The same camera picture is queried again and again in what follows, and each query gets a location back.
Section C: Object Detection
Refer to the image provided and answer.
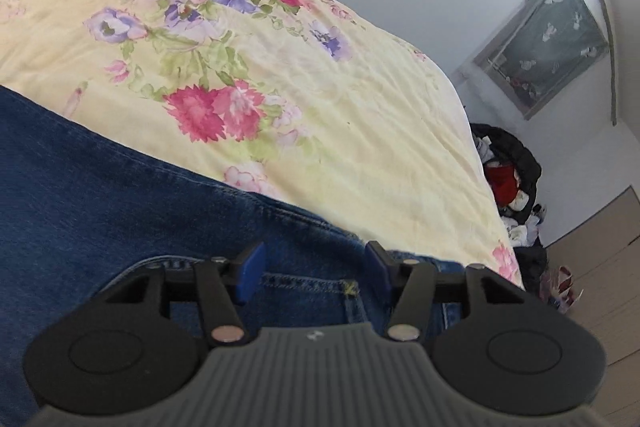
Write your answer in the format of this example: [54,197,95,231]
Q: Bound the blue denim jeans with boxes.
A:
[1,90,450,426]

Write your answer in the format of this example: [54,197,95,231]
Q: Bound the red white item on floor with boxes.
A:
[546,265,584,314]

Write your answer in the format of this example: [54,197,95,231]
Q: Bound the dark clothes pile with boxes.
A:
[471,124,548,296]

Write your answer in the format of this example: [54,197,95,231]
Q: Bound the grey patterned window curtain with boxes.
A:
[473,0,608,119]

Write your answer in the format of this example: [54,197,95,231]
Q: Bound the floral yellow bed quilt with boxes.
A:
[1,0,521,283]

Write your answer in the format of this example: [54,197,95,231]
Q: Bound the white cable on wall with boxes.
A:
[546,0,618,127]

